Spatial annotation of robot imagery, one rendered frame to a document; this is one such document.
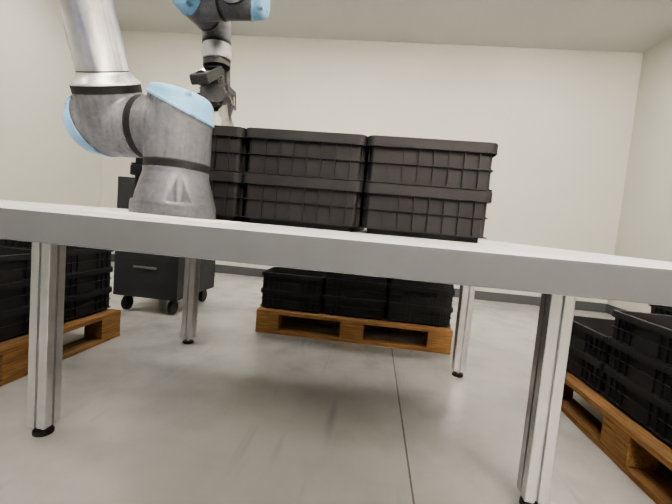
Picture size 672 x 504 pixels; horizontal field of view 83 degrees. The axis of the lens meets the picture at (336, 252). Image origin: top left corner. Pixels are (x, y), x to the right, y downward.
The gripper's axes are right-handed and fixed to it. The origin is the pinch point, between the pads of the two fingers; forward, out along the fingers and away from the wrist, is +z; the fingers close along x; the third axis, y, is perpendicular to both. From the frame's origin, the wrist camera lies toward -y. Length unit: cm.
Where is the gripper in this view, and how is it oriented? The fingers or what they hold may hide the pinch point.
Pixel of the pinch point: (214, 136)
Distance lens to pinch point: 112.2
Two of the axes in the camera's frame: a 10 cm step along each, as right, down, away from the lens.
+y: 1.1, -0.7, 9.9
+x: -9.9, -0.2, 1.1
